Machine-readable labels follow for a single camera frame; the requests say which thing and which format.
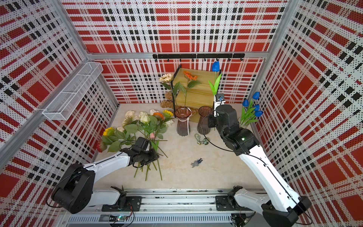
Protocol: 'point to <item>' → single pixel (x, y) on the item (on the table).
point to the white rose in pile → (144, 117)
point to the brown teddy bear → (168, 101)
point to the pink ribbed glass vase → (183, 124)
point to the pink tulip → (152, 135)
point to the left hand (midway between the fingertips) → (159, 157)
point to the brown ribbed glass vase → (203, 127)
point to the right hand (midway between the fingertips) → (216, 110)
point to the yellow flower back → (167, 114)
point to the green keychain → (205, 140)
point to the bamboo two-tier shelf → (194, 88)
